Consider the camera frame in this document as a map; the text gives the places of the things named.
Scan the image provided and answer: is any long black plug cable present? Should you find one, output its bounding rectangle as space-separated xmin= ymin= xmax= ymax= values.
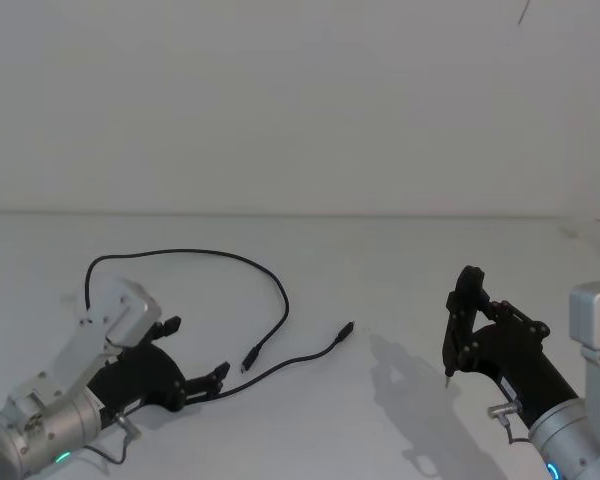
xmin=83 ymin=251 xmax=356 ymax=400

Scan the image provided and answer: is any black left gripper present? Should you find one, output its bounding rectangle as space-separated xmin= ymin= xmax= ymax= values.
xmin=87 ymin=315 xmax=230 ymax=427

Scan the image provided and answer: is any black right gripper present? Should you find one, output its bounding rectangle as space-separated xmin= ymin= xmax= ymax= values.
xmin=441 ymin=265 xmax=580 ymax=430

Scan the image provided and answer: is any thin dark wrist cable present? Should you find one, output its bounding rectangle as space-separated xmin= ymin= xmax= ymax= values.
xmin=487 ymin=401 xmax=534 ymax=446
xmin=85 ymin=410 xmax=142 ymax=464

